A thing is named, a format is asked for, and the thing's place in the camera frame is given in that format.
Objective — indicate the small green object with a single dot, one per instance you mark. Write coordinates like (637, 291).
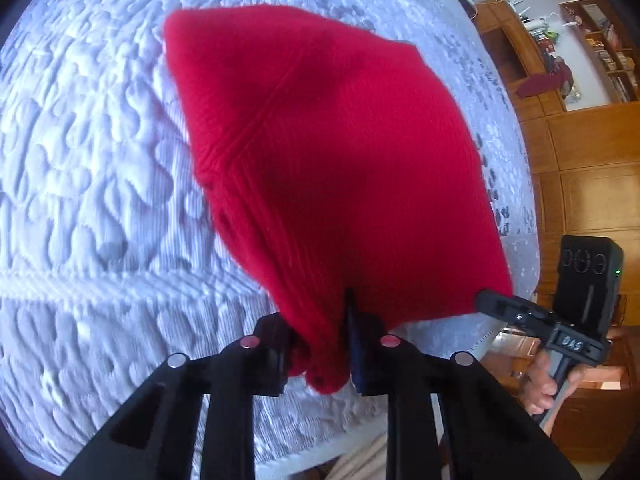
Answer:
(552, 35)

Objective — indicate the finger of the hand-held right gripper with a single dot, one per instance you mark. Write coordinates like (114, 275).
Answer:
(505, 307)

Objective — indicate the person's right hand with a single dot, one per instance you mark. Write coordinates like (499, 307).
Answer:
(535, 385)

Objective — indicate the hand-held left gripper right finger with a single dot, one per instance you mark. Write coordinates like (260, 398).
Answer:
(357, 355)

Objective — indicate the red knitted sweater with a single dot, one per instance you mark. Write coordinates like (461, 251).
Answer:
(340, 170)

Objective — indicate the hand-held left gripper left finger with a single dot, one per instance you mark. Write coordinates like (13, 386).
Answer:
(275, 355)

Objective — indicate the quilted floral bedspread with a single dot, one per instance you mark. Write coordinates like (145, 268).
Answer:
(100, 185)

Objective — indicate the wooden wall bookshelf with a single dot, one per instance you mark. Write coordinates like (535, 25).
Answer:
(607, 50)

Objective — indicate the dark red hanging cloth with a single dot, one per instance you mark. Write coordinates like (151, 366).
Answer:
(545, 85)

